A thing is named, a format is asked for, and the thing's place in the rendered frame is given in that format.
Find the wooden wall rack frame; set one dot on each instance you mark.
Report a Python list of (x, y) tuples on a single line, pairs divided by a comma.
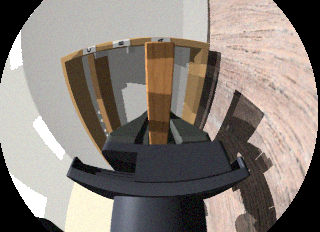
[(78, 89)]

